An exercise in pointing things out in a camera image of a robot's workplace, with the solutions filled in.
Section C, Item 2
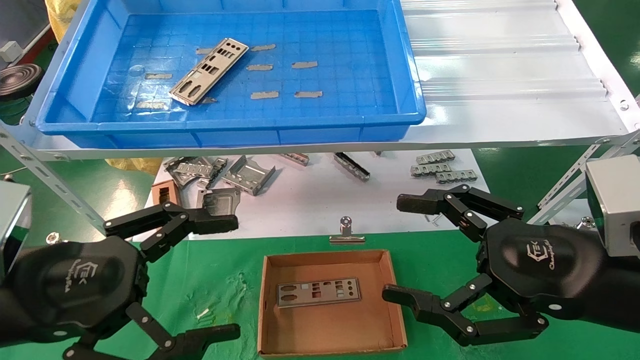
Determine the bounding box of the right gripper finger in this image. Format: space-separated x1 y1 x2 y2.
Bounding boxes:
382 272 550 347
396 184 526 243

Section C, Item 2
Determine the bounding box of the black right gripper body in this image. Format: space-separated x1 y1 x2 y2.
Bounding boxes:
476 218 640 333

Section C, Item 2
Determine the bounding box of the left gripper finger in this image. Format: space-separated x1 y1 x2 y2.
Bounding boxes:
104 201 240 263
62 301 242 360

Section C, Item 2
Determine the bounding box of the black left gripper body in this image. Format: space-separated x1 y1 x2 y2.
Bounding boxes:
0 236 150 346

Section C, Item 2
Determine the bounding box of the shallow cardboard box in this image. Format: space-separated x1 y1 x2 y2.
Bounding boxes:
257 249 408 358

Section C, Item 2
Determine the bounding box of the blue plastic tray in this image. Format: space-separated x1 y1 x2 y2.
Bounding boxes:
36 0 427 150

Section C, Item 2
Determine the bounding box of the small white box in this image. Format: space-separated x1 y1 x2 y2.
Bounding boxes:
0 41 22 63

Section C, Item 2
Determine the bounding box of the grey toothed connector strip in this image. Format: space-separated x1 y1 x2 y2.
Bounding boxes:
410 162 453 177
416 149 456 165
435 169 478 184

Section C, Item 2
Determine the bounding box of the grey stamped metal panel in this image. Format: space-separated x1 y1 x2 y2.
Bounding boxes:
196 187 242 218

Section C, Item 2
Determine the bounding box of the yellow plastic bag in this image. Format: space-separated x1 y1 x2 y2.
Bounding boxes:
45 0 81 43
105 157 163 175

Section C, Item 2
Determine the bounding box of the green table cloth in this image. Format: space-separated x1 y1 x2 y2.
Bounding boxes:
45 231 640 360

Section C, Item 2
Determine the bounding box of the white metal shelf board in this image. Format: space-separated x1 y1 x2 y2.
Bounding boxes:
0 0 640 162

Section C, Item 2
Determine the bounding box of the white table sheet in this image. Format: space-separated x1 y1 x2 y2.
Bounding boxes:
145 148 493 241

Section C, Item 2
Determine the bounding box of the black round disc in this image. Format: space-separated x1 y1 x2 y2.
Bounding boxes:
0 63 43 98

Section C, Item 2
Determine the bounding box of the slotted silver metal bracket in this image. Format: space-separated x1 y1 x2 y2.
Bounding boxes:
165 156 217 189
199 157 229 190

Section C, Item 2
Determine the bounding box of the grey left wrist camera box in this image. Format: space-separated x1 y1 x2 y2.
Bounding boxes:
0 181 32 281

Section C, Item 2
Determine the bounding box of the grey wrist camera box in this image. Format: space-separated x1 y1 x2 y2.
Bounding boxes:
585 154 640 257
0 181 32 281

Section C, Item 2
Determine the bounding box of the perforated white shelf post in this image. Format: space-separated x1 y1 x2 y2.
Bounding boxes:
529 131 640 226
0 127 108 235

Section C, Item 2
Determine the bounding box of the bent silver metal bracket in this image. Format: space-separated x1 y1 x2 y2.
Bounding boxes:
221 155 277 197

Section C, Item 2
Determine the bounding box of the dark metal rail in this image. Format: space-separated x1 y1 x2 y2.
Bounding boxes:
333 152 371 182

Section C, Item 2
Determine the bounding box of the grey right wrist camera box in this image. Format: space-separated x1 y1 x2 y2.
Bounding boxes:
585 154 640 257

